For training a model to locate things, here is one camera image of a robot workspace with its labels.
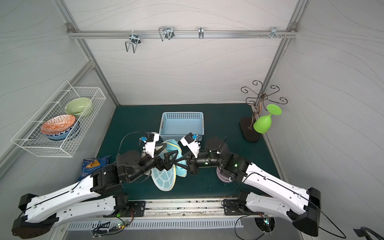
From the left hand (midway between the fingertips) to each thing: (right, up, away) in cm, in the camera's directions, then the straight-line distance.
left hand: (172, 149), depth 61 cm
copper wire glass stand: (+46, +9, +42) cm, 63 cm away
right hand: (+1, -5, -2) cm, 6 cm away
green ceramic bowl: (-49, +19, +12) cm, 54 cm away
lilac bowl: (+24, -19, +17) cm, 35 cm away
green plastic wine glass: (+46, +9, +19) cm, 51 cm away
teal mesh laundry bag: (-4, -15, +4) cm, 16 cm away
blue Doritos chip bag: (-50, -14, +22) cm, 56 cm away
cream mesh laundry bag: (-9, -8, -5) cm, 13 cm away
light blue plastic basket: (-5, +7, +46) cm, 47 cm away
